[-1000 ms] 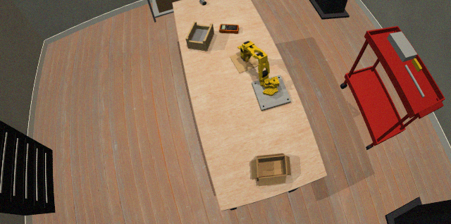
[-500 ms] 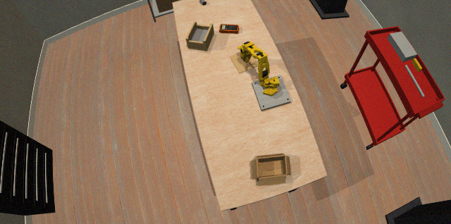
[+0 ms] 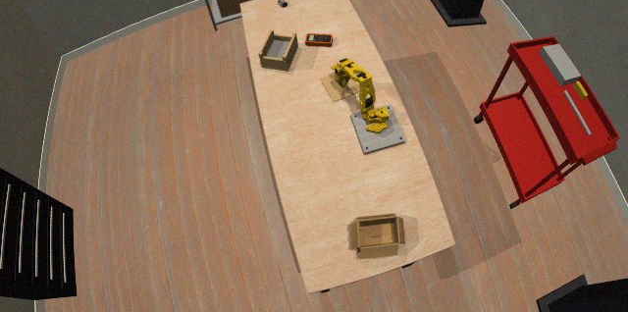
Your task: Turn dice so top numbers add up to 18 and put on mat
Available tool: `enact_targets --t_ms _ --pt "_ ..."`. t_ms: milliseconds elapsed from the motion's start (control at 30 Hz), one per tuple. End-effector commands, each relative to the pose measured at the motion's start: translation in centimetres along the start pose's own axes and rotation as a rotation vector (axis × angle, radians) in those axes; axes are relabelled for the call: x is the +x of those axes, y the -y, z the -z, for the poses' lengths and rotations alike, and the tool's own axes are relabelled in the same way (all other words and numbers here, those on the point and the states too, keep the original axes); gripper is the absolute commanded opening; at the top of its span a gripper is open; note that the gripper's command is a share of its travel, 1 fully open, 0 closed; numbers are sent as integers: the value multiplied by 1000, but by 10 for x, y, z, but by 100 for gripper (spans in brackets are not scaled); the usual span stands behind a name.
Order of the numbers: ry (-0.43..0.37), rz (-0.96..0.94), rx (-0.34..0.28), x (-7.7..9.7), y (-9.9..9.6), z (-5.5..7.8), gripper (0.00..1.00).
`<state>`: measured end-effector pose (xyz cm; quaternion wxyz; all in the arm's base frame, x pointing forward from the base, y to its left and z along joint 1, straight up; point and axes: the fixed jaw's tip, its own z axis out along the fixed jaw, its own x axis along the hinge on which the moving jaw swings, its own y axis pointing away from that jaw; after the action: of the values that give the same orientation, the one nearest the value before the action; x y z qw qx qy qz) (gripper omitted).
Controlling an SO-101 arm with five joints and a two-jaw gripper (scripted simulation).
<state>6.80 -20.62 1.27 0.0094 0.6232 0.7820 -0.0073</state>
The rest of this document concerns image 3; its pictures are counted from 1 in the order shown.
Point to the tan flat mat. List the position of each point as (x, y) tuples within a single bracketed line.
[(335, 91)]

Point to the orange digital multimeter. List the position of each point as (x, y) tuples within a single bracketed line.
[(314, 39)]

